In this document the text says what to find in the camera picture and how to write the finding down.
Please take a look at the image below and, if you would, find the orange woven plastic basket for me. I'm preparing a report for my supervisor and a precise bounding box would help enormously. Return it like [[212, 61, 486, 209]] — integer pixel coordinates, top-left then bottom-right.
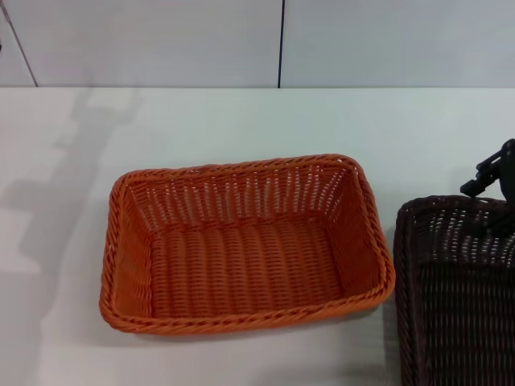
[[97, 152, 398, 335]]

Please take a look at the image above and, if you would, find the dark brown woven plastic basket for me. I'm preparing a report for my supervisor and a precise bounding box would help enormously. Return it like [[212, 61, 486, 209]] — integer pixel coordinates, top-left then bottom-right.
[[393, 194, 515, 386]]

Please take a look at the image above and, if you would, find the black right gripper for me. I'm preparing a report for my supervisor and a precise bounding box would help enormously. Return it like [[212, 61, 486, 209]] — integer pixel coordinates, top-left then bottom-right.
[[459, 138, 515, 243]]

